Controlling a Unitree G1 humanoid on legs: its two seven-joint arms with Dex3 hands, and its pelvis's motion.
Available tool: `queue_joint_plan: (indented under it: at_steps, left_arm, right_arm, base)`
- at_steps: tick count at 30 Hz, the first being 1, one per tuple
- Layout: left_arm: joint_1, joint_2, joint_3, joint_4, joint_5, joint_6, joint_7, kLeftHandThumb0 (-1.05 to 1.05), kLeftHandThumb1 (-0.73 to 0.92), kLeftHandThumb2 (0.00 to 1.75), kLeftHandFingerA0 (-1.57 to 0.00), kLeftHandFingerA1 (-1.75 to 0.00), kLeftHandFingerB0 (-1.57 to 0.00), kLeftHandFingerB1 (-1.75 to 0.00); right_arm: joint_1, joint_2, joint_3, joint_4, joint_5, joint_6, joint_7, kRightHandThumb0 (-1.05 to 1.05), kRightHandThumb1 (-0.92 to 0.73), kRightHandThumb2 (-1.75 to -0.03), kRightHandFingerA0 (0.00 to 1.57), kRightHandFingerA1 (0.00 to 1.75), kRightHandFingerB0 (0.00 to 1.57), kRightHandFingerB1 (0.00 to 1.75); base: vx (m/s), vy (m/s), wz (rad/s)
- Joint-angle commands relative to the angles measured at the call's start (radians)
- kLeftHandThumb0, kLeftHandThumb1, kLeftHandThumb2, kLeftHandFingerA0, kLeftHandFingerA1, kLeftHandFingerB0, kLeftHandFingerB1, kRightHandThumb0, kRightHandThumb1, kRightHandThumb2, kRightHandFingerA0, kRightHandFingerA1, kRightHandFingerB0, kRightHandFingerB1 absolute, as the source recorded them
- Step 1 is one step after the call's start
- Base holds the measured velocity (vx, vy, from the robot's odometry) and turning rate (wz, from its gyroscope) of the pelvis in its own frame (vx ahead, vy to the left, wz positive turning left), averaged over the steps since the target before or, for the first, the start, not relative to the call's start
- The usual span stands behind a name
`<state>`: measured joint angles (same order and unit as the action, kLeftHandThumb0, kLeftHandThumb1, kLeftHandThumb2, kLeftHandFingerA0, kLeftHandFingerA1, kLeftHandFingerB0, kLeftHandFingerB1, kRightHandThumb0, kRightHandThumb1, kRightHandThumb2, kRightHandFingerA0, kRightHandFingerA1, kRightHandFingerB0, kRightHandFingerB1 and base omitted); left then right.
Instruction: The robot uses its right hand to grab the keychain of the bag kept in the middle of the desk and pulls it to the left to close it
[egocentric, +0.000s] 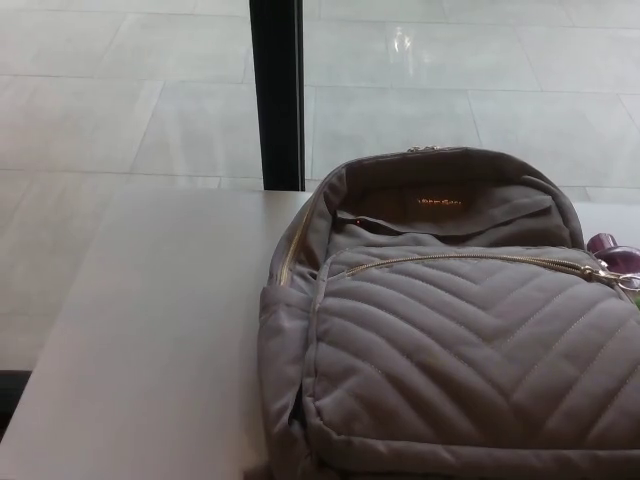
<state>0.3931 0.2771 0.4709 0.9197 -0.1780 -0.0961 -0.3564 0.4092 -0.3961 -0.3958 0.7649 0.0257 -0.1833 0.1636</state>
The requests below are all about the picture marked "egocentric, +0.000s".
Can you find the grey quilted backpack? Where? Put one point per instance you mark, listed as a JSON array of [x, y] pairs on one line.
[[450, 350]]

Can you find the black window frame post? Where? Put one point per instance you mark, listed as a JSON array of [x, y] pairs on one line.
[[275, 100]]

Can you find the black window frame base rail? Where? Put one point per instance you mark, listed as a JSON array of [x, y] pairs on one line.
[[12, 400]]

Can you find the purple water bottle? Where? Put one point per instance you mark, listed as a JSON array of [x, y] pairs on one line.
[[620, 256]]

